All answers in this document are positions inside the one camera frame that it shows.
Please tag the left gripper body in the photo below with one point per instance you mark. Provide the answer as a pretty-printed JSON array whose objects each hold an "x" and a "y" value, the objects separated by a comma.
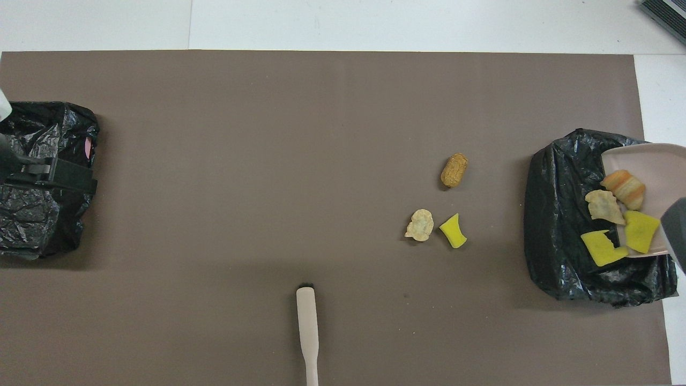
[{"x": 16, "y": 166}]

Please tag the beige plastic dustpan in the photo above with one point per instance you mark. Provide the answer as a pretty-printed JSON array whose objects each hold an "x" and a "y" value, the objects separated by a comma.
[{"x": 662, "y": 171}]

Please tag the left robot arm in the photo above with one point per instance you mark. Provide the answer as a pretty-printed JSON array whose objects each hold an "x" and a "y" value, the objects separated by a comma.
[{"x": 4, "y": 107}]

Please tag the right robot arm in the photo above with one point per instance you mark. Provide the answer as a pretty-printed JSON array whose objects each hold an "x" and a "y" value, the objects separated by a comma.
[{"x": 676, "y": 230}]

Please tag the black bag lined trash bin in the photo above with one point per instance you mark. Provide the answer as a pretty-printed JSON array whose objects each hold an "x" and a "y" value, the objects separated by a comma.
[
  {"x": 37, "y": 225},
  {"x": 557, "y": 214}
]

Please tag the pale toy dumpling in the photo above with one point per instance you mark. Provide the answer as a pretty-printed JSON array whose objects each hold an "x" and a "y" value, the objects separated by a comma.
[
  {"x": 419, "y": 225},
  {"x": 603, "y": 206}
]

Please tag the brown toy peanut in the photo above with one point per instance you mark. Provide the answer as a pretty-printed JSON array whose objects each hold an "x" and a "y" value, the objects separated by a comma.
[{"x": 454, "y": 170}]

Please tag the yellow sponge piece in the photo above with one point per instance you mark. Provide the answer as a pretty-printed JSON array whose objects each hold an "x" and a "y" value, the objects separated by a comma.
[
  {"x": 453, "y": 233},
  {"x": 599, "y": 249},
  {"x": 640, "y": 231}
]

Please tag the toy croissant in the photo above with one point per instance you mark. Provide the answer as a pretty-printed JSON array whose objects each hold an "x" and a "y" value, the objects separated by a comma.
[{"x": 624, "y": 187}]

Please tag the grey ribbed device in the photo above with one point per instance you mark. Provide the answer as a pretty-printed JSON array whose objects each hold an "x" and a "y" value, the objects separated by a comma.
[{"x": 667, "y": 13}]

